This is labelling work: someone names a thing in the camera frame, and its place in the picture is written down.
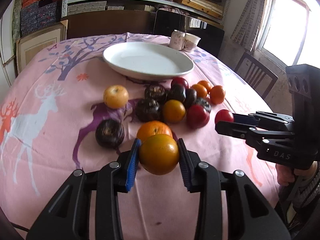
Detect small red cherry tomato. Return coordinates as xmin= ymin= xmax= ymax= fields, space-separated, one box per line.
xmin=214 ymin=109 xmax=234 ymax=124

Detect large orange persimmon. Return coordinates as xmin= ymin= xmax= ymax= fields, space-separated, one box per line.
xmin=139 ymin=134 xmax=179 ymax=176

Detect dark purple mangosteen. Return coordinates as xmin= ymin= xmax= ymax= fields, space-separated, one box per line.
xmin=95 ymin=119 xmax=125 ymax=149

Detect red plum front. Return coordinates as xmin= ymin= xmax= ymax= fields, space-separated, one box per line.
xmin=186 ymin=105 xmax=210 ymax=129

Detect small orange tangerine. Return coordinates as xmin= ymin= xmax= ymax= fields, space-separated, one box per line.
xmin=198 ymin=80 xmax=213 ymax=94
xmin=191 ymin=83 xmax=208 ymax=98

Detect yellow orange fruit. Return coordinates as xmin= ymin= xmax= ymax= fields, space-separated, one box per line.
xmin=162 ymin=100 xmax=186 ymax=124

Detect yellow-orange pale fruit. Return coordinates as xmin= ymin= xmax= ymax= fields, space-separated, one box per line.
xmin=103 ymin=85 xmax=129 ymax=109

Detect right hand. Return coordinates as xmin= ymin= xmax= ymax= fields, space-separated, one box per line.
xmin=276 ymin=161 xmax=318 ymax=186

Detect small orange back tangerine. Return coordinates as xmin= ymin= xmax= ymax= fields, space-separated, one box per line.
xmin=198 ymin=80 xmax=213 ymax=94

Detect dark wooden chair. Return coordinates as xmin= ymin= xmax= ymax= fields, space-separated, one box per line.
xmin=234 ymin=52 xmax=278 ymax=99

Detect dark plum right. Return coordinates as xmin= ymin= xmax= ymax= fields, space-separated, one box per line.
xmin=183 ymin=88 xmax=197 ymax=109

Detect dark purple plum centre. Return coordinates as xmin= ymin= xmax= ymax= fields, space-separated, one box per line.
xmin=167 ymin=83 xmax=186 ymax=103

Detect dark red plum back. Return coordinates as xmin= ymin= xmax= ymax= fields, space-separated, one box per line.
xmin=171 ymin=77 xmax=189 ymax=89

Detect pink printed tablecloth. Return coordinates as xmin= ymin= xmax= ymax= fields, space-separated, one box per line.
xmin=0 ymin=32 xmax=283 ymax=240

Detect patterned window curtain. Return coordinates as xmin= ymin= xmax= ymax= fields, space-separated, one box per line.
xmin=231 ymin=0 xmax=267 ymax=51

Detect white paper cup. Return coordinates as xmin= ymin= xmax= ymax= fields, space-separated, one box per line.
xmin=183 ymin=33 xmax=201 ymax=53

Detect white drink can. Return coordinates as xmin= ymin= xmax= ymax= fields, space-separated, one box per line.
xmin=169 ymin=30 xmax=185 ymax=51

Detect white oval plate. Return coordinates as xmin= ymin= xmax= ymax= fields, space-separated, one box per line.
xmin=103 ymin=42 xmax=194 ymax=81

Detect dark wooden board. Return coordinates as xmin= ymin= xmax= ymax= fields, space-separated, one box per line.
xmin=63 ymin=10 xmax=156 ymax=39

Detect framed picture leaning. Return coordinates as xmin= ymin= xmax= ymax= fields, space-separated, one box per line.
xmin=16 ymin=20 xmax=68 ymax=74

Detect blue patterned storage boxes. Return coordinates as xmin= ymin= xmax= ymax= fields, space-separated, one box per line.
xmin=20 ymin=1 xmax=61 ymax=36

